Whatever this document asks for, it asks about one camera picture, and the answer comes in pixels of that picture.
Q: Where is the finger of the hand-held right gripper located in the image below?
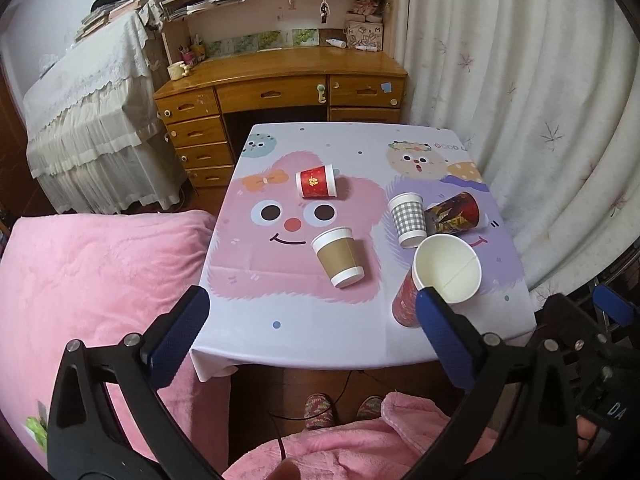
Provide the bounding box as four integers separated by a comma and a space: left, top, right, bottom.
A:
593, 285, 634, 334
536, 294, 601, 347

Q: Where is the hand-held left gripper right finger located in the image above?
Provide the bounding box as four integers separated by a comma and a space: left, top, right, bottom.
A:
400, 287, 583, 480

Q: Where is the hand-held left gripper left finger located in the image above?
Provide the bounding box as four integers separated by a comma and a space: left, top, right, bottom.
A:
47, 285, 223, 480

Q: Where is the large red paper cup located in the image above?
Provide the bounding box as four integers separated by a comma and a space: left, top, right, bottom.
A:
391, 233, 483, 330

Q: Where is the grey checked paper cup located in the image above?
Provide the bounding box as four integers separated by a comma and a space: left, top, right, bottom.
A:
387, 191, 427, 249

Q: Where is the dark red patterned paper cup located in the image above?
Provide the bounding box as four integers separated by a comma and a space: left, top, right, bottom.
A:
424, 191, 489, 236

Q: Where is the brown paper cup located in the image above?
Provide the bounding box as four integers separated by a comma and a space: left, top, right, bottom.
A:
310, 226, 366, 290

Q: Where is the small red paper cup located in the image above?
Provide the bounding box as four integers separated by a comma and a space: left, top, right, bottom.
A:
295, 162, 340, 200

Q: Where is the person's right hand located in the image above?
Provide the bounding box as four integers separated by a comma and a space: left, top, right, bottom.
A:
577, 416, 609, 463

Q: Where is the knitted slipper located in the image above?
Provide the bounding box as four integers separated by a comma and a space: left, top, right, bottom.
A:
356, 395, 386, 420
303, 393, 337, 430

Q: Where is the cartoon printed tablecloth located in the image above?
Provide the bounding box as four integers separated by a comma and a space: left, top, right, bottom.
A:
189, 122, 538, 383

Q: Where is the pink fleece blanket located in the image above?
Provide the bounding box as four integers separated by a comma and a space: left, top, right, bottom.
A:
0, 210, 233, 476

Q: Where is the green packet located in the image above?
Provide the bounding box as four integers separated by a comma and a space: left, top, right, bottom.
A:
25, 402, 49, 448

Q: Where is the white lace cover cloth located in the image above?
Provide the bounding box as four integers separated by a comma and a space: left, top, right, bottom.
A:
22, 10, 188, 216

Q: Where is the white floral curtain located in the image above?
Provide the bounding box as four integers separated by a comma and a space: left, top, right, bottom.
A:
395, 0, 640, 306

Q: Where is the wooden desk with drawers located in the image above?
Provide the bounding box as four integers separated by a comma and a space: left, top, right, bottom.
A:
152, 45, 409, 188

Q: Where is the wooden lettered box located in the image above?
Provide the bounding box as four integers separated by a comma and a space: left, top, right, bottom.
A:
344, 20, 385, 52

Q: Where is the wooden desk hutch shelf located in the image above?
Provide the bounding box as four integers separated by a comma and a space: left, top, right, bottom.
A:
147, 0, 401, 63

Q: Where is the stack of books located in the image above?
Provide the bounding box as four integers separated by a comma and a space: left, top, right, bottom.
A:
75, 0, 152, 43

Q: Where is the pink plush toy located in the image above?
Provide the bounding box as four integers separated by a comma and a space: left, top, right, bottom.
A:
350, 0, 384, 23

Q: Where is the metal frame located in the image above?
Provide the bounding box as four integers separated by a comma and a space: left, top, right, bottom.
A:
590, 249, 637, 302

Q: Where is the black floor cable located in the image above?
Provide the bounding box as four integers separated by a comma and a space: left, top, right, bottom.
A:
269, 370, 362, 461

